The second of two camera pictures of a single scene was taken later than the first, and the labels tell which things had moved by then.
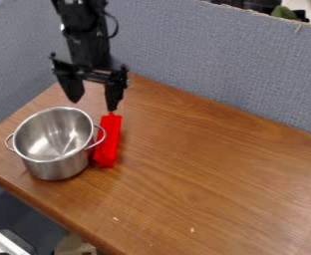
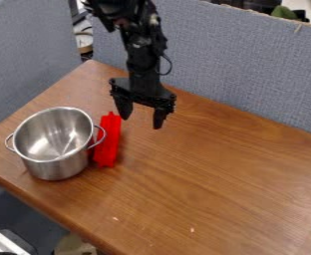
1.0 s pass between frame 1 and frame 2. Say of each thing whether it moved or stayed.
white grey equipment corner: stayed
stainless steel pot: stayed
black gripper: moved
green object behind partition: stayed
